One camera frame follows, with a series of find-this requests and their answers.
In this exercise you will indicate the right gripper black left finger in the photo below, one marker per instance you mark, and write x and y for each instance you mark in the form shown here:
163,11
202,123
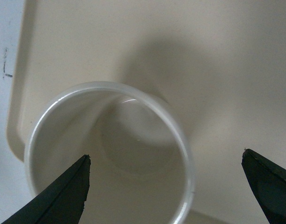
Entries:
62,202

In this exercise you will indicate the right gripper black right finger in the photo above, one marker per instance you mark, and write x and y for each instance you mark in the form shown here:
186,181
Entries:
267,181

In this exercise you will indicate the cream ceramic mug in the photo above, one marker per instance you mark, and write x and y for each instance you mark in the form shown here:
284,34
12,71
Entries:
141,162

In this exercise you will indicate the beige square plate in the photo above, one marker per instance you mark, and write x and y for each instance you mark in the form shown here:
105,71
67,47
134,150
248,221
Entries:
220,64

